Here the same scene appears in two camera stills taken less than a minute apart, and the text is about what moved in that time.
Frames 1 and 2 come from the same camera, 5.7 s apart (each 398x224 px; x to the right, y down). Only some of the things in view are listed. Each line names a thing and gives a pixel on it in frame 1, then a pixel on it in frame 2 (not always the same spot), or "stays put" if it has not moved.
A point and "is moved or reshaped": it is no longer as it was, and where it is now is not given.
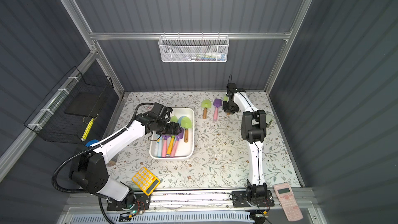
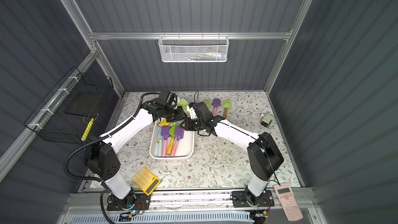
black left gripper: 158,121 → 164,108
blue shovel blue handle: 159,148 stays put
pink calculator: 288,202 stays put
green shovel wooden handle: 186,123 is moved or reshaped
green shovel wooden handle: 205,103 stays put
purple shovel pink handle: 217,102 stays put
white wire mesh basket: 190,49 stays put
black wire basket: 66,114 stays put
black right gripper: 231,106 → 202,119
